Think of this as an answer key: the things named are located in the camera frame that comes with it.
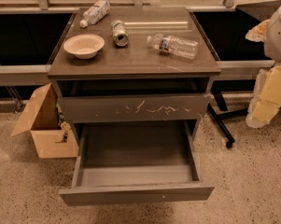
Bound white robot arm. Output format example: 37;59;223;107
246;6;281;128

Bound open grey middle drawer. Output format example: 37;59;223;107
60;120;214;206

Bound open cardboard box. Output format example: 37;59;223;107
11;84;78;159

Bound clear plastic water bottle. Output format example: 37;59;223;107
147;34;199;59

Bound items inside cardboard box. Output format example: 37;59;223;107
55;102;71;143

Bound grey drawer cabinet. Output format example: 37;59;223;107
49;7;220;137

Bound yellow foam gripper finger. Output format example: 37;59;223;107
246;63;281;128
246;20;269;42

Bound beige paper bowl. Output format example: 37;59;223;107
63;35;105;59

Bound green white soda can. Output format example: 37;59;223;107
111;20;129;47

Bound black chair base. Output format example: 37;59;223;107
208;92;281;150

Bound scratched grey upper drawer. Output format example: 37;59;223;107
59;94;210;123

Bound white labelled plastic bottle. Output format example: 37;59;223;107
79;0;110;28

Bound black chair seat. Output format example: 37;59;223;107
235;0;281;21

